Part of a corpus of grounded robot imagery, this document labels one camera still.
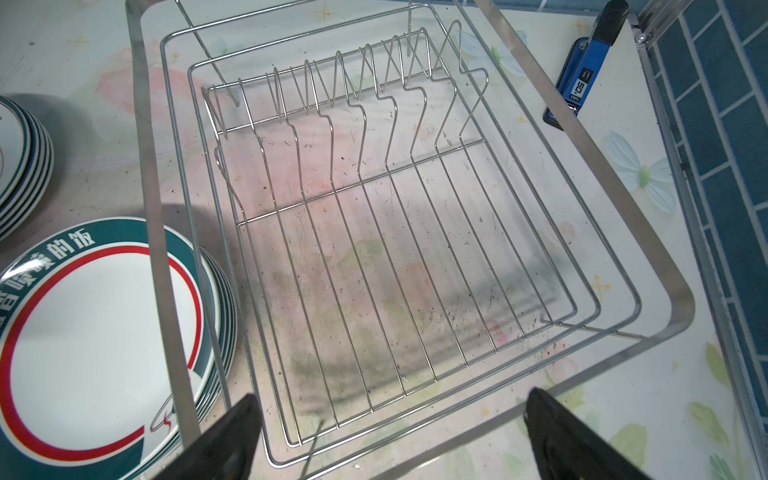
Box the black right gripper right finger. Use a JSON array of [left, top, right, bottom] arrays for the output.
[[524, 388, 647, 479]]

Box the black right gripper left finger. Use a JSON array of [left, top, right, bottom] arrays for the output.
[[156, 393, 262, 479]]

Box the rearmost plate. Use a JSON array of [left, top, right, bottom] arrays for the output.
[[1, 97, 31, 202]]

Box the chrome wire dish rack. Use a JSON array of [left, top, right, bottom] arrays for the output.
[[126, 1, 695, 478]]

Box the aluminium corner frame post right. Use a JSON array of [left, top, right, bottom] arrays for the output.
[[629, 0, 692, 47]]

